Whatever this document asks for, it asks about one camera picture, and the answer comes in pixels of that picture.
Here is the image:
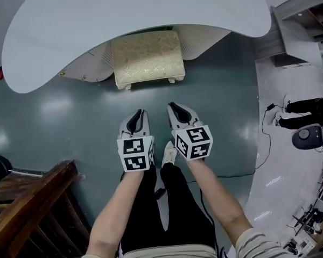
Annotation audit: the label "white curved vanity desk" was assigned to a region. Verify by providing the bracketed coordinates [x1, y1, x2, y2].
[1, 0, 272, 94]

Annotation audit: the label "black metal stand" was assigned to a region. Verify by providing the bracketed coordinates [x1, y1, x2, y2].
[287, 204, 323, 235]

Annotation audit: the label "person's white right shoe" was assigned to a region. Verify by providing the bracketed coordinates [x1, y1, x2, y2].
[161, 140, 177, 169]

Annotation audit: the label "person's left forearm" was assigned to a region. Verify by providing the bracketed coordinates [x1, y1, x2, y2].
[86, 169, 145, 256]

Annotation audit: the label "person's right forearm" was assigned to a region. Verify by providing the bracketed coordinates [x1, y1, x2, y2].
[185, 157, 254, 241]

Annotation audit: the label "cream cushioned stool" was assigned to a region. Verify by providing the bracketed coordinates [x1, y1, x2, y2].
[111, 30, 185, 91]

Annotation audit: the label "dark wooden bed frame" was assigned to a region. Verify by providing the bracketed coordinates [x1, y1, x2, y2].
[0, 159, 91, 258]

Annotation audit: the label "person's black trousers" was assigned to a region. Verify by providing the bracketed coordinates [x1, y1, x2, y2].
[120, 161, 216, 254]

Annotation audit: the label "person's striped cream shirt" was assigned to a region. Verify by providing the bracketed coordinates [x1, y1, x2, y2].
[80, 227, 294, 258]

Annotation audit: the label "black floor cable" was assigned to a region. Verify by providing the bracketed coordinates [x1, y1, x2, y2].
[215, 105, 277, 178]

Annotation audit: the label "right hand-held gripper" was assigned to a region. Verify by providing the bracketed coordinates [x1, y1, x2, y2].
[166, 101, 214, 161]

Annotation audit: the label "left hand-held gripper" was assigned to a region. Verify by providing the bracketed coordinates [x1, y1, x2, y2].
[116, 109, 155, 173]

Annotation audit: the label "grey wooden shelf unit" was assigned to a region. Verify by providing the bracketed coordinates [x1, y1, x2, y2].
[254, 0, 323, 68]

